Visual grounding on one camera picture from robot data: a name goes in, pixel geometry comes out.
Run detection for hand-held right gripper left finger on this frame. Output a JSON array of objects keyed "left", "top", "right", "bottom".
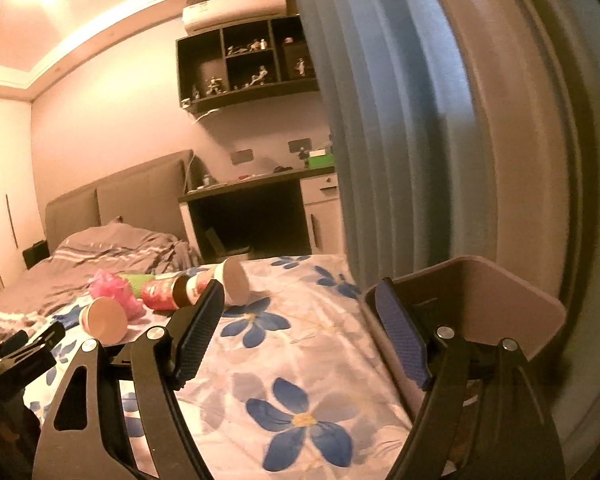
[{"left": 31, "top": 279, "right": 227, "bottom": 480}]

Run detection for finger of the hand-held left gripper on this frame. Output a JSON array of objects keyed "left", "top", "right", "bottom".
[{"left": 0, "top": 321, "right": 67, "bottom": 396}]

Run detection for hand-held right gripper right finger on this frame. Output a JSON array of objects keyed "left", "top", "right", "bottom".
[{"left": 374, "top": 276, "right": 567, "bottom": 480}]

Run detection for red patterned paper cup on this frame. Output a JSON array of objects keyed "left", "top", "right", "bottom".
[{"left": 141, "top": 276, "right": 197, "bottom": 309}]

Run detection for white red printed paper cup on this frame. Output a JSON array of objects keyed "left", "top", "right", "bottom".
[{"left": 187, "top": 258, "right": 251, "bottom": 307}]

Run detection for green paper cup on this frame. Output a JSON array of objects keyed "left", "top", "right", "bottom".
[{"left": 116, "top": 272, "right": 156, "bottom": 297}]

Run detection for brown plastic bin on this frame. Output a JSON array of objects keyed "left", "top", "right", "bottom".
[{"left": 362, "top": 255, "right": 567, "bottom": 461}]

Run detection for tan paper cup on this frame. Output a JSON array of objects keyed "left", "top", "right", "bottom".
[{"left": 79, "top": 296, "right": 129, "bottom": 347}]

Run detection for pink plastic bag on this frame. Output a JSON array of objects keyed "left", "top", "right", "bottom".
[{"left": 89, "top": 269, "right": 145, "bottom": 319}]

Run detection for blue floral blanket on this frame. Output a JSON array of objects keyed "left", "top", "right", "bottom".
[{"left": 22, "top": 254, "right": 416, "bottom": 480}]

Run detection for dark cardboard box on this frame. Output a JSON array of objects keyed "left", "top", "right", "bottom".
[{"left": 204, "top": 227, "right": 252, "bottom": 257}]

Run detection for black nightstand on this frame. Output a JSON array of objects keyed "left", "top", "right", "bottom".
[{"left": 22, "top": 241, "right": 51, "bottom": 270}]

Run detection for grey striped duvet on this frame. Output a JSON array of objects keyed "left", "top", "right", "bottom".
[{"left": 0, "top": 220, "right": 203, "bottom": 341}]

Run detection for white drawer cabinet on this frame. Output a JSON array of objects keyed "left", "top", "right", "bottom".
[{"left": 300, "top": 175, "right": 345, "bottom": 255}]

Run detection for grey padded headboard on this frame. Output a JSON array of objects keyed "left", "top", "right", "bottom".
[{"left": 45, "top": 149, "right": 195, "bottom": 253}]

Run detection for dark wooden desk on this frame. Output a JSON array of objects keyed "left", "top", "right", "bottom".
[{"left": 177, "top": 167, "right": 337, "bottom": 256}]

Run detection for white wardrobe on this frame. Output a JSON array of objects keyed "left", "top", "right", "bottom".
[{"left": 0, "top": 100, "right": 36, "bottom": 306}]

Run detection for blue curtain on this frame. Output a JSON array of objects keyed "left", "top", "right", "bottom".
[{"left": 290, "top": 0, "right": 461, "bottom": 291}]

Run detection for beige curtain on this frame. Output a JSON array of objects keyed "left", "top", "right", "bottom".
[{"left": 420, "top": 0, "right": 600, "bottom": 461}]

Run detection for row of small figurines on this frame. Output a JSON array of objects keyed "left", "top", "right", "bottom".
[{"left": 190, "top": 35, "right": 313, "bottom": 101}]

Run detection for white air conditioner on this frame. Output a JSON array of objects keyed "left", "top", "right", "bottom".
[{"left": 181, "top": 0, "right": 287, "bottom": 31}]

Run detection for white cable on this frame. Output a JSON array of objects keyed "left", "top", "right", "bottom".
[{"left": 182, "top": 107, "right": 223, "bottom": 193}]

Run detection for dark wall shelf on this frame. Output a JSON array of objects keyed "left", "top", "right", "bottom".
[{"left": 175, "top": 14, "right": 322, "bottom": 115}]

